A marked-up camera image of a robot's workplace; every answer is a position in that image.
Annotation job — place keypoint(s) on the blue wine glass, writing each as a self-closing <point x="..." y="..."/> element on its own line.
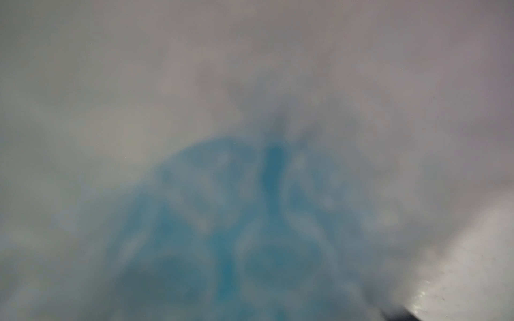
<point x="232" y="230"/>

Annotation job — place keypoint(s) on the clear bubble wrap sheet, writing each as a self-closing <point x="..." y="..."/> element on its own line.
<point x="412" y="99"/>

